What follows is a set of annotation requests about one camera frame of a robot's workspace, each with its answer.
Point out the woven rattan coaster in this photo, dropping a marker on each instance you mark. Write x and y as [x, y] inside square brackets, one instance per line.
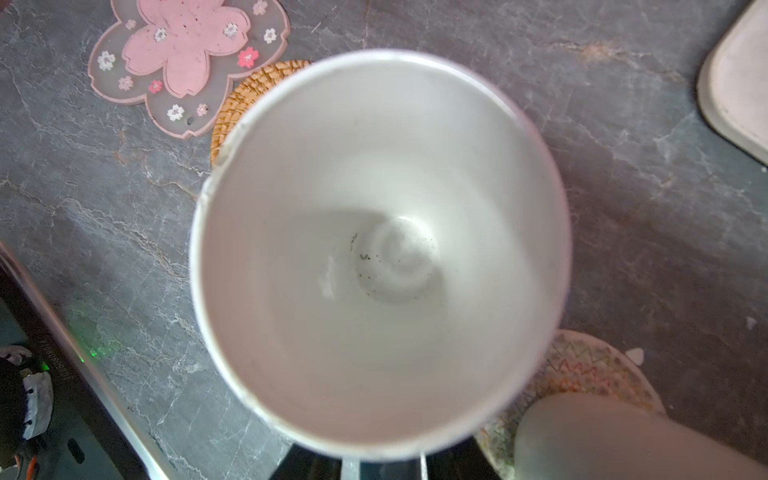
[245, 95]

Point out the pink flower coaster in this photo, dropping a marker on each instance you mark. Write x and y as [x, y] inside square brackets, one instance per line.
[181, 58]

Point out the multicolour woven coaster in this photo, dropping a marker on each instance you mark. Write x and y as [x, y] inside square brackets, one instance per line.
[574, 363]

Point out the white mug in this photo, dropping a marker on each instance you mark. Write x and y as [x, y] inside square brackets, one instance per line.
[579, 436]

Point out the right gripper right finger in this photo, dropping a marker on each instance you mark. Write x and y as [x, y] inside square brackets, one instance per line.
[463, 461]

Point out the aluminium front rail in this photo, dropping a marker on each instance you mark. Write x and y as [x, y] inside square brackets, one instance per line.
[93, 434]

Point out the blue mug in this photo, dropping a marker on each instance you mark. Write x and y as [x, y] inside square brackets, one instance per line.
[381, 257]

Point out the beige serving tray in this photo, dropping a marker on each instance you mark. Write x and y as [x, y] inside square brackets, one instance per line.
[732, 83]

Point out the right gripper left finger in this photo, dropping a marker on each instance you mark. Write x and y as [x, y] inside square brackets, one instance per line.
[302, 464]

